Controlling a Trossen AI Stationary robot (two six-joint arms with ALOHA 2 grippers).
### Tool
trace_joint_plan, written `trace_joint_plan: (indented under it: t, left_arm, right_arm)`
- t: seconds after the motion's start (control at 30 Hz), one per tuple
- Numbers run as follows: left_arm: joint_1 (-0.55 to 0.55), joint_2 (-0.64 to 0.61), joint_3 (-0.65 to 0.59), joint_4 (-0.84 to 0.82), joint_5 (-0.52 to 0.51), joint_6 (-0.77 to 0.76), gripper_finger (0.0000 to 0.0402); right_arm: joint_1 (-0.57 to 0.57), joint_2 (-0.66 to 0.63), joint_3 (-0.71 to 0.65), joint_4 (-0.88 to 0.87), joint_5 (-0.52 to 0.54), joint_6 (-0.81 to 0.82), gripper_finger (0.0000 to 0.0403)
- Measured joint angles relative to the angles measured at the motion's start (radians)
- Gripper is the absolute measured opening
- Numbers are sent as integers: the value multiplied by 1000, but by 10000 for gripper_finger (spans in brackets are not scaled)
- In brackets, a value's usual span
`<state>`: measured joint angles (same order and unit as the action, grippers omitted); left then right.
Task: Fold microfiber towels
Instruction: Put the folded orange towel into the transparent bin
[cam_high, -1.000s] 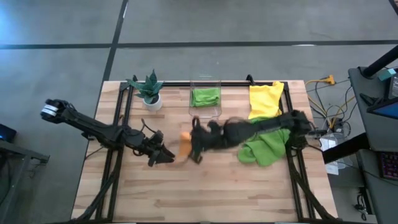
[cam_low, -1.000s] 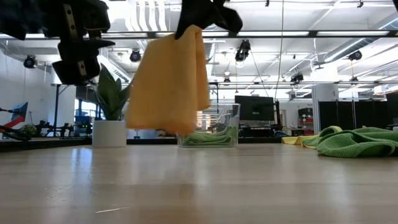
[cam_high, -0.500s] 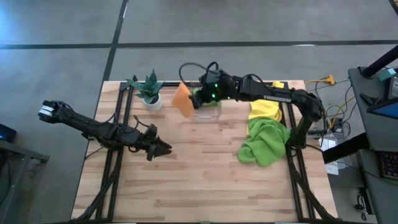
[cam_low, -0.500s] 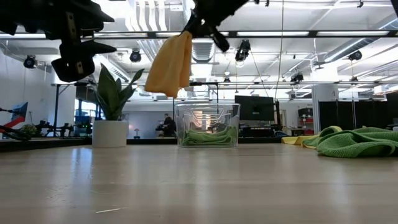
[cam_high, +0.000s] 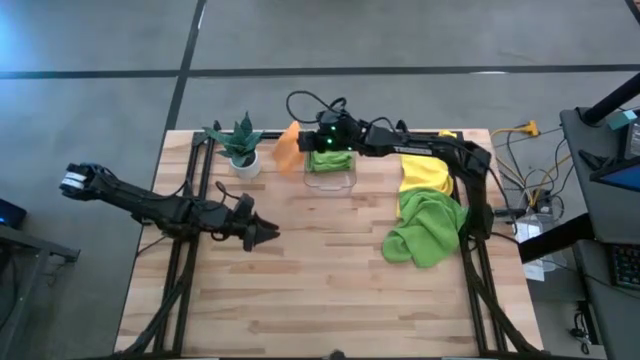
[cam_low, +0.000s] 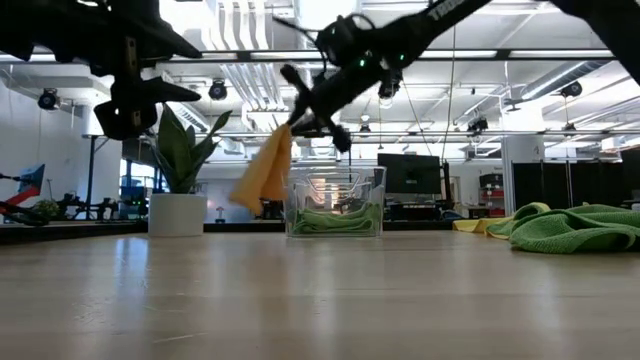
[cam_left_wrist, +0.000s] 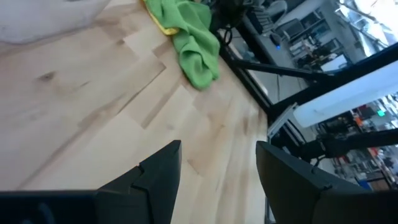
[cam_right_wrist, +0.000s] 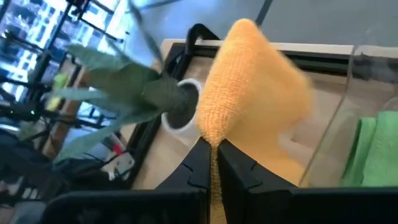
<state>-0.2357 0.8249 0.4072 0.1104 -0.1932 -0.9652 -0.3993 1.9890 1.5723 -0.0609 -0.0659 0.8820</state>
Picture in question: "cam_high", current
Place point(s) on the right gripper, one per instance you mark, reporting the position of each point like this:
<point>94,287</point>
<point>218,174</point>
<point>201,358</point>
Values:
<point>342,141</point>

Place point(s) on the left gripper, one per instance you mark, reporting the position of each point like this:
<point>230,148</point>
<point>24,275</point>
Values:
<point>240,227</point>

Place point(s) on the orange microfiber towel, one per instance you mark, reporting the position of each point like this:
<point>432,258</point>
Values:
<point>287,150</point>

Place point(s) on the green microfiber towel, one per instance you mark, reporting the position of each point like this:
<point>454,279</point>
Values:
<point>330,161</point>
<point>425,230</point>

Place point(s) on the yellow microfiber towel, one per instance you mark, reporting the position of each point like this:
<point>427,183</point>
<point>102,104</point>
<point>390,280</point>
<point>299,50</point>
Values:
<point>425,172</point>

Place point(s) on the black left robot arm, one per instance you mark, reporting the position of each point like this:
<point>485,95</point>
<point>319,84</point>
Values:
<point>150,205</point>

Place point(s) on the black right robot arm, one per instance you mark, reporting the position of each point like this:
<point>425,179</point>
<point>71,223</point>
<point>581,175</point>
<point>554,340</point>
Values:
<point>440,147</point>

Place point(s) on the clear plastic bin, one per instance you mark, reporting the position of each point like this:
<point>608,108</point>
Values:
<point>330,182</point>

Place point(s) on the white round plant pot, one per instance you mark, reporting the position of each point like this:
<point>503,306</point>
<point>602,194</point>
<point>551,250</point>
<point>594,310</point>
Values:
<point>247,170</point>

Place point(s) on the green snake plant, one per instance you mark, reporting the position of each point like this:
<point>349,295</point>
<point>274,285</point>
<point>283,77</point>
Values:
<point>239,140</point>

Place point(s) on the grey metal stand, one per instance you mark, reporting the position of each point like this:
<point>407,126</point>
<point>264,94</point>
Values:
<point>30,245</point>

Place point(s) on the white paper sheets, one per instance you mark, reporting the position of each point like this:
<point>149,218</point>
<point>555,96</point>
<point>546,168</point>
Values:
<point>530,235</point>

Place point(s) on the dark device with blue light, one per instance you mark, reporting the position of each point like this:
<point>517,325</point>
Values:
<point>10,215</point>

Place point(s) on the black diagonal stand beam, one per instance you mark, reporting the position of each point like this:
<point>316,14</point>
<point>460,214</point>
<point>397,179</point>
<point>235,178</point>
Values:
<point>550,240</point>
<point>615,97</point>

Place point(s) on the grey desk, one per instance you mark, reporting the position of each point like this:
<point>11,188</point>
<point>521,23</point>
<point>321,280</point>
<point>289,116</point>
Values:
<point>600,220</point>

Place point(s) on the small teal box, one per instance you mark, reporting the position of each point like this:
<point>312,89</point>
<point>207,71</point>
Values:
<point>622,120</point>

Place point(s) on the laptop with blue screen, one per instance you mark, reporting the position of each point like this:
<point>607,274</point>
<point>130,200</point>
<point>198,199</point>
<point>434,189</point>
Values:
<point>622,177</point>

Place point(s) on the keyboard with purple lights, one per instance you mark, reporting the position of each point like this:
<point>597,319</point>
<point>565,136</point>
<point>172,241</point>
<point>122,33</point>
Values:
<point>627,265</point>

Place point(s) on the black aluminium table frame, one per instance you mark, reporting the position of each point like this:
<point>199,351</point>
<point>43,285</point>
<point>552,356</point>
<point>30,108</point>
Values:
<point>300,135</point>

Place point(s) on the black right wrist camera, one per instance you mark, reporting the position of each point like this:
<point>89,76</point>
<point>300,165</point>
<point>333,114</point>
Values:
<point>332,120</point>

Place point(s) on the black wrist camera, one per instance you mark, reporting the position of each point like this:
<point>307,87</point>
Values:
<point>244,205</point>
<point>332,120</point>

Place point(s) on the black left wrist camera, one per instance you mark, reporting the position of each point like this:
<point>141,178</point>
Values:
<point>244,205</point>

